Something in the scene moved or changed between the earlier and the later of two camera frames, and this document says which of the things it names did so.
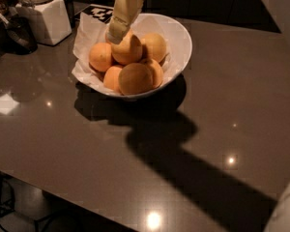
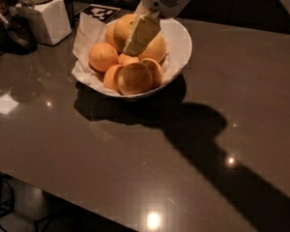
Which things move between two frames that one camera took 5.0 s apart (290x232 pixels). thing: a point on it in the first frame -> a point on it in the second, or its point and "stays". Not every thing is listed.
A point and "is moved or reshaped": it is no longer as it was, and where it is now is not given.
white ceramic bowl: (178, 41) stays
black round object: (16, 38) stays
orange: (129, 50) is moved or reshaped
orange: (157, 71) stays
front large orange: (134, 78) stays
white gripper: (125, 14) -> (163, 1)
